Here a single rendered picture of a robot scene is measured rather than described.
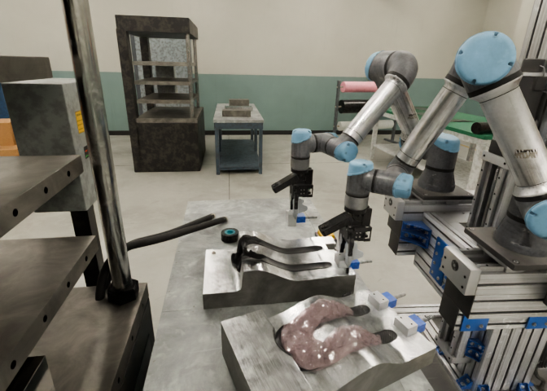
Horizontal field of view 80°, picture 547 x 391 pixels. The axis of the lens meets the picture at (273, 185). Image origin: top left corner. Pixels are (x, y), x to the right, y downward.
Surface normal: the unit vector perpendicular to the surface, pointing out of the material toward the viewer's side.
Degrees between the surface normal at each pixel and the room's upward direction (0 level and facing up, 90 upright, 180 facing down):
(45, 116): 90
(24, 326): 0
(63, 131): 90
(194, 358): 0
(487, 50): 84
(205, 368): 0
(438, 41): 90
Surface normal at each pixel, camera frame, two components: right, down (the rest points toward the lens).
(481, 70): -0.51, 0.18
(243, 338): 0.02, -0.94
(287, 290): 0.15, 0.35
